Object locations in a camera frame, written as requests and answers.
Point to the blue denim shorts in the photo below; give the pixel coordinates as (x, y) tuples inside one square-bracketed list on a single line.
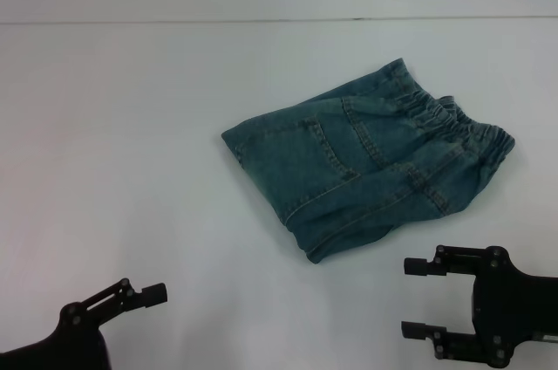
[(349, 169)]

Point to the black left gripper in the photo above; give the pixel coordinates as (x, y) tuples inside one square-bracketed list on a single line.
[(56, 344)]

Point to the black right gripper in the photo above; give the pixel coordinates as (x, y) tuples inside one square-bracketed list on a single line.
[(519, 309)]

